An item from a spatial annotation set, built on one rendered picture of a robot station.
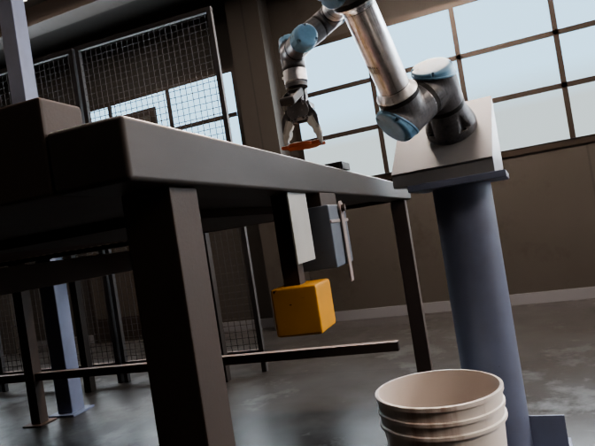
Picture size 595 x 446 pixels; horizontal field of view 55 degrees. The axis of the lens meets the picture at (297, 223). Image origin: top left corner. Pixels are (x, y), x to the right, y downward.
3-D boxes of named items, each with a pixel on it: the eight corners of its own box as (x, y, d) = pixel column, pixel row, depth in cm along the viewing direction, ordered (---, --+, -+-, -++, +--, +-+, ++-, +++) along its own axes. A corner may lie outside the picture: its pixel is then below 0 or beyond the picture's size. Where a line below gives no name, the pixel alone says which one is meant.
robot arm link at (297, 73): (301, 65, 176) (277, 71, 178) (304, 79, 176) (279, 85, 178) (309, 71, 183) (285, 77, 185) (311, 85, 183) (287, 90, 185)
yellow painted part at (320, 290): (336, 322, 99) (315, 189, 100) (323, 334, 91) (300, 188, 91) (294, 326, 102) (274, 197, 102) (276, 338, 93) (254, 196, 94)
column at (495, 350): (571, 441, 179) (527, 170, 181) (583, 500, 144) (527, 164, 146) (450, 442, 194) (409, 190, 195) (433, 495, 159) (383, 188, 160)
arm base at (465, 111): (478, 108, 172) (471, 81, 166) (475, 140, 162) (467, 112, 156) (429, 118, 179) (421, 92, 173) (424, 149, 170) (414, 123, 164)
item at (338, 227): (362, 276, 118) (348, 191, 119) (347, 286, 105) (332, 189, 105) (311, 282, 122) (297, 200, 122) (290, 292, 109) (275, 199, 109)
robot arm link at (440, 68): (472, 92, 162) (460, 51, 154) (443, 121, 158) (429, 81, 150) (439, 87, 171) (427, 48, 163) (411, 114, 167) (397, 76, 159)
